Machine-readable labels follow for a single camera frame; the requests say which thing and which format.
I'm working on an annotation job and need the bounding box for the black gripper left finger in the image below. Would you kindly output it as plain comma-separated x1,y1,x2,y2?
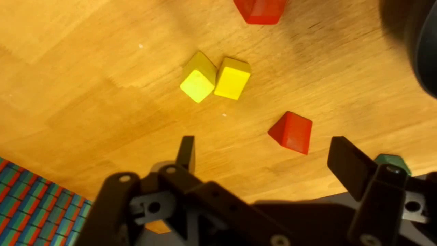
74,133,293,246

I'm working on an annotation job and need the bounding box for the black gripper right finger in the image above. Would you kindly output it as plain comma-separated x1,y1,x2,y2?
327,135,437,246

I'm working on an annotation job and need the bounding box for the teal wooden block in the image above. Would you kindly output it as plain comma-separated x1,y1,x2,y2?
373,152,413,176

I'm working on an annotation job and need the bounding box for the red wooden block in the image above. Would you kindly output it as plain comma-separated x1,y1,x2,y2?
233,0,290,25
267,110,315,155

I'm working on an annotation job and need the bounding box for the yellow wooden block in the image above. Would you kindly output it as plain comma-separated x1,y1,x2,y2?
214,54,253,100
179,49,219,105

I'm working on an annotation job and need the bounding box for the black bowl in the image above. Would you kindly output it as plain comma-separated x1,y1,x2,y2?
405,0,437,99

